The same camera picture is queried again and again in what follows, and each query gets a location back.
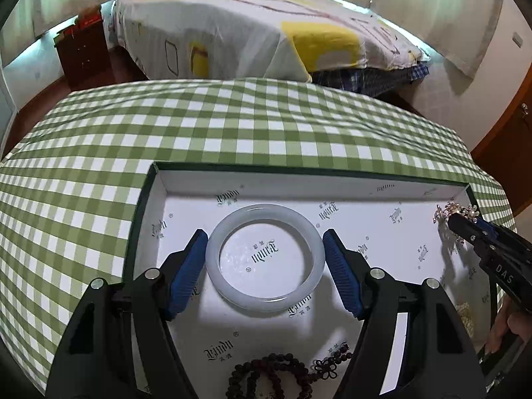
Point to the gold pearl flower brooch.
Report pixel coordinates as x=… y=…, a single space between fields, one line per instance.
x=442 y=212

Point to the person's right hand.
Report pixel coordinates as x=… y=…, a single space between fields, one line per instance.
x=519 y=324

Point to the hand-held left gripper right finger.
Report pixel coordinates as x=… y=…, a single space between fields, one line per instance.
x=341 y=270

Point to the dark wooden nightstand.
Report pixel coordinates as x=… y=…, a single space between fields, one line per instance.
x=83 y=58

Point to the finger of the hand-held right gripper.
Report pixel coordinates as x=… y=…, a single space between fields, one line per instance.
x=465 y=228
x=486 y=226

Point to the blue plaid sheet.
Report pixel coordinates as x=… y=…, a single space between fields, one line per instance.
x=365 y=79

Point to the white jade bangle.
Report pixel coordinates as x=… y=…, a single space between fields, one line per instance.
x=266 y=302

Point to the red box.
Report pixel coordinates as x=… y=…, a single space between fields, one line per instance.
x=89 y=14

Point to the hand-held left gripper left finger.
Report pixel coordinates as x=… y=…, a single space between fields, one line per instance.
x=189 y=266

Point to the white tray box green rim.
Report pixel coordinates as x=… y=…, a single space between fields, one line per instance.
x=291 y=191

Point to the printed white bedsheet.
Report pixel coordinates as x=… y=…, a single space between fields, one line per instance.
x=249 y=29

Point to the wooden door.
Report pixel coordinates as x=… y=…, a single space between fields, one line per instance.
x=507 y=141

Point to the wall switch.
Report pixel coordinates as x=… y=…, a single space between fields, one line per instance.
x=517 y=39

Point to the green checked tablecloth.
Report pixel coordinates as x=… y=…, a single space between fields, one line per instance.
x=249 y=124

